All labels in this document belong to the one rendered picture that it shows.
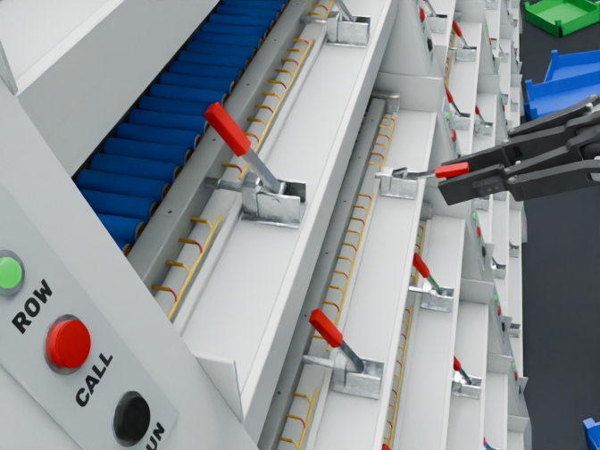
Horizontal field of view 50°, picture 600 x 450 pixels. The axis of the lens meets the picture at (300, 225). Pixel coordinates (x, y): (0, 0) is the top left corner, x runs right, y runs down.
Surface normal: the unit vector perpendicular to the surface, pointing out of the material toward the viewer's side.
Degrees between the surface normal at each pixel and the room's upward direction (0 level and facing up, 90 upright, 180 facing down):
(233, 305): 20
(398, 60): 90
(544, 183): 91
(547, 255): 0
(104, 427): 90
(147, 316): 90
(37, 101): 110
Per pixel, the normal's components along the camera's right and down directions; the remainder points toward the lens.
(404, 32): -0.24, 0.65
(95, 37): 0.97, 0.15
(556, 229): -0.35, -0.75
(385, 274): -0.02, -0.75
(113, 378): 0.90, -0.11
